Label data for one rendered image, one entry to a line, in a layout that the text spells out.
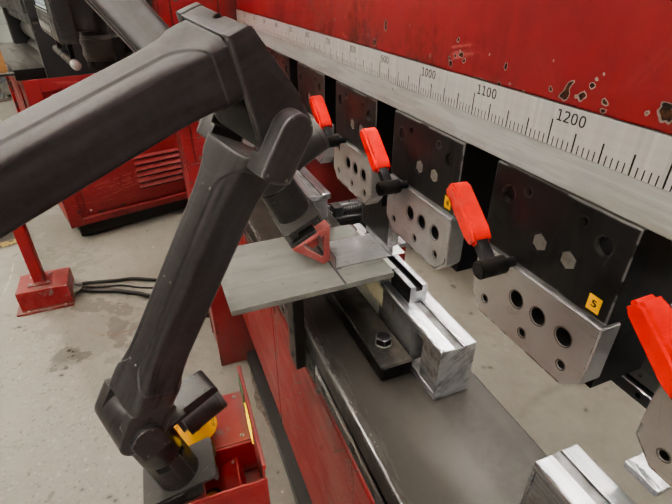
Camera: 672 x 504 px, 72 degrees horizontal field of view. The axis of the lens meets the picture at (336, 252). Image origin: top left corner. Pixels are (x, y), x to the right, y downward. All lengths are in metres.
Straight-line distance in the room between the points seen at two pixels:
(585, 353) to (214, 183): 0.36
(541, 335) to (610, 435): 1.57
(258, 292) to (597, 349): 0.46
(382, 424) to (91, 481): 1.31
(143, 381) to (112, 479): 1.29
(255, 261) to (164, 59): 0.46
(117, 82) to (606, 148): 0.35
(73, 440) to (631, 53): 1.91
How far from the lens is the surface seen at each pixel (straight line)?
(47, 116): 0.37
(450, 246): 0.55
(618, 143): 0.38
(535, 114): 0.43
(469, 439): 0.69
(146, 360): 0.54
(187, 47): 0.39
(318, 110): 0.78
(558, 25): 0.42
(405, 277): 0.74
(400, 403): 0.71
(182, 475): 0.71
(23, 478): 1.96
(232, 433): 0.81
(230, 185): 0.44
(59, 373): 2.27
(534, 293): 0.45
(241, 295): 0.70
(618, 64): 0.38
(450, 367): 0.69
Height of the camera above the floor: 1.41
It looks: 31 degrees down
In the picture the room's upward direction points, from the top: straight up
